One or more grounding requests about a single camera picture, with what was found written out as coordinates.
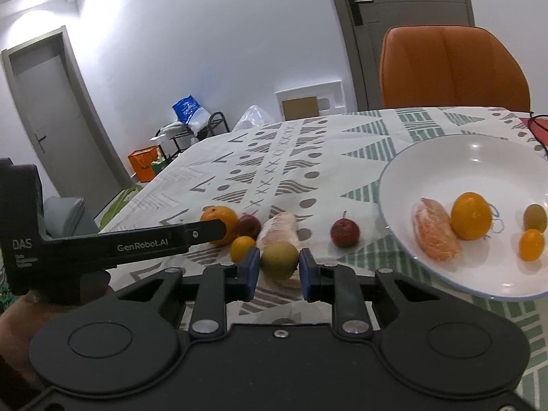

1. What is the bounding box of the grey door with handle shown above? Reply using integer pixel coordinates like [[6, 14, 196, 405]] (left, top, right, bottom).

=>
[[334, 0, 475, 110]]

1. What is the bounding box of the white foam packaging frame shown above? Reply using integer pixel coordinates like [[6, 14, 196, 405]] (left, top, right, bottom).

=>
[[275, 81, 347, 121]]

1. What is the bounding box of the person's left hand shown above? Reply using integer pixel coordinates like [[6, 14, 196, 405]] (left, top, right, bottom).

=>
[[1, 290, 79, 408]]

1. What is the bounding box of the small yellow kumquat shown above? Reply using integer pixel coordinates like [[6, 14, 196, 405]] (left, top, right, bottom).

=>
[[229, 236, 256, 263]]

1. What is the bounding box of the brown green round fruit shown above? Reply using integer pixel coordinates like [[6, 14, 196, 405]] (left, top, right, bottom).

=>
[[260, 241, 299, 281]]

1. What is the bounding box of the orange leather chair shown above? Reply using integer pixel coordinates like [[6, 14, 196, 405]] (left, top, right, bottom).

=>
[[379, 25, 531, 112]]

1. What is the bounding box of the black metal rack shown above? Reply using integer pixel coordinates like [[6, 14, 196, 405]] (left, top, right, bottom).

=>
[[150, 111, 231, 162]]

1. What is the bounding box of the dark red small apple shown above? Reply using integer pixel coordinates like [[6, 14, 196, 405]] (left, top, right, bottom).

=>
[[237, 213, 262, 239]]

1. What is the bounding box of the grey sofa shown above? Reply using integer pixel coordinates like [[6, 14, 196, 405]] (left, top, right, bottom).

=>
[[43, 197, 99, 238]]

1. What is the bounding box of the red orange cat mat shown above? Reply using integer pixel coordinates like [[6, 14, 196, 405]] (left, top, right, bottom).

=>
[[521, 112, 548, 154]]

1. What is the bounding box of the black usb cable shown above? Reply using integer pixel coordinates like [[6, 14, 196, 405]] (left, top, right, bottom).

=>
[[528, 110, 548, 157]]

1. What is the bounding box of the red crabapple with stem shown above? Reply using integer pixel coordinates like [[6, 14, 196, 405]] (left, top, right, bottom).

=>
[[330, 212, 360, 249]]

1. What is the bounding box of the white enamel bowl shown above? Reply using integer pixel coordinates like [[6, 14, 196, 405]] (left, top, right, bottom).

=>
[[378, 135, 547, 301]]

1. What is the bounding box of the large orange mandarin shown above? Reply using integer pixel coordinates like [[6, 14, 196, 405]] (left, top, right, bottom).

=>
[[450, 192, 492, 240]]

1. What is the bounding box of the green yellow round fruit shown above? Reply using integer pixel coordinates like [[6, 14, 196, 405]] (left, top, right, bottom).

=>
[[523, 204, 548, 233]]

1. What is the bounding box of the clear plastic bag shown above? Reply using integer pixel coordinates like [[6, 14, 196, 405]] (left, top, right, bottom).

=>
[[232, 105, 276, 132]]

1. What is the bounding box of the peeled pomelo segment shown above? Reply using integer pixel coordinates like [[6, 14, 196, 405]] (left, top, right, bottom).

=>
[[255, 211, 303, 290], [412, 198, 461, 262]]

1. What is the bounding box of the grey left door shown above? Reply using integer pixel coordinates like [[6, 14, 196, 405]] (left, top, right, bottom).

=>
[[2, 26, 132, 216]]

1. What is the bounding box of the orange storage box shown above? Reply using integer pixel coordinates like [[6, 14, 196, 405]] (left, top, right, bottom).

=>
[[127, 146, 158, 183]]

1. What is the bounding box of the blue white plastic bag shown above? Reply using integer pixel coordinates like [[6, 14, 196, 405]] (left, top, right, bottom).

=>
[[173, 96, 211, 136]]

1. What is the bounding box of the small orange kumquat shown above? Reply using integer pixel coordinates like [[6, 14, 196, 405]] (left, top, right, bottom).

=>
[[518, 229, 545, 262]]

